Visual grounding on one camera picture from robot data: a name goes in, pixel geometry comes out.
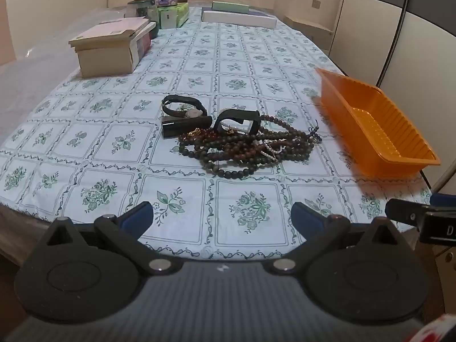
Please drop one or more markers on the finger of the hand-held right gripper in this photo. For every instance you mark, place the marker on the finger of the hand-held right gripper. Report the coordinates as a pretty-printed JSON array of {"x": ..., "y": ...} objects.
[
  {"x": 443, "y": 200},
  {"x": 402, "y": 212}
]

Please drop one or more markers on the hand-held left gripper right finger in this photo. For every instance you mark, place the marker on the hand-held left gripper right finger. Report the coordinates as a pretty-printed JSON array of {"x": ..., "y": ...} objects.
[{"x": 306, "y": 215}]

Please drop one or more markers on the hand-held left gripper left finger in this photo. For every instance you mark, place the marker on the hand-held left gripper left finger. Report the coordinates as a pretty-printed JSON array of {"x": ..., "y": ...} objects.
[{"x": 137, "y": 215}]

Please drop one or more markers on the orange plastic tray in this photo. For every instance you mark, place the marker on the orange plastic tray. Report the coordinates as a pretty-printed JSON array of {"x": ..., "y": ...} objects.
[{"x": 356, "y": 131}]

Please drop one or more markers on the black cylinder tube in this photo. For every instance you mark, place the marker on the black cylinder tube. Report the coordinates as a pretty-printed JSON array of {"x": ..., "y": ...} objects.
[{"x": 185, "y": 126}]

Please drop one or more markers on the black band watch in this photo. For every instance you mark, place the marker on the black band watch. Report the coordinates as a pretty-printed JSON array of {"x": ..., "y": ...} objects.
[{"x": 245, "y": 117}]

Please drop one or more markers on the red and white cloth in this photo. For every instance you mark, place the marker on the red and white cloth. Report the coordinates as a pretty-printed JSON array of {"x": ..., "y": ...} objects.
[{"x": 438, "y": 333}]

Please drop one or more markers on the black wristwatch with round face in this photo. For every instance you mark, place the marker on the black wristwatch with round face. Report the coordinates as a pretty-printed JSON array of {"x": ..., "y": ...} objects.
[{"x": 178, "y": 99}]

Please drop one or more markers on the beige cardboard box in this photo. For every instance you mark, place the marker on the beige cardboard box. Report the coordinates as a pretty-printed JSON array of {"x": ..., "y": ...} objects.
[{"x": 103, "y": 57}]

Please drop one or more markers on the white box with maroon side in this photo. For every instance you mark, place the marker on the white box with maroon side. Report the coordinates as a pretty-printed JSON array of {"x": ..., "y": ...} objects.
[{"x": 144, "y": 47}]

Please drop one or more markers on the white grey sliding wardrobe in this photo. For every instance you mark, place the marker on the white grey sliding wardrobe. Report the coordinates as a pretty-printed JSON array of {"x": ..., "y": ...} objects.
[{"x": 367, "y": 35}]

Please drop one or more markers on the low beige cabinet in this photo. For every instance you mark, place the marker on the low beige cabinet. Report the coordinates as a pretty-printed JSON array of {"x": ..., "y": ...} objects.
[{"x": 313, "y": 32}]

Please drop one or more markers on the long white box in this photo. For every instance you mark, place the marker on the long white box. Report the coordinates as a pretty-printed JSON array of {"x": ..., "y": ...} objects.
[{"x": 238, "y": 19}]

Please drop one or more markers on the flat purple box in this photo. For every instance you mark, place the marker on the flat purple box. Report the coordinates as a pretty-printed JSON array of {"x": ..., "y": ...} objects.
[{"x": 260, "y": 12}]

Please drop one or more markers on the long green box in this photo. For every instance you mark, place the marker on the long green box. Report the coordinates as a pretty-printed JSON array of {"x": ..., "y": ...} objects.
[{"x": 229, "y": 6}]

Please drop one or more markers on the wall socket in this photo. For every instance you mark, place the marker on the wall socket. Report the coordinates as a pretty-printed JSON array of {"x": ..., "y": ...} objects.
[{"x": 316, "y": 3}]

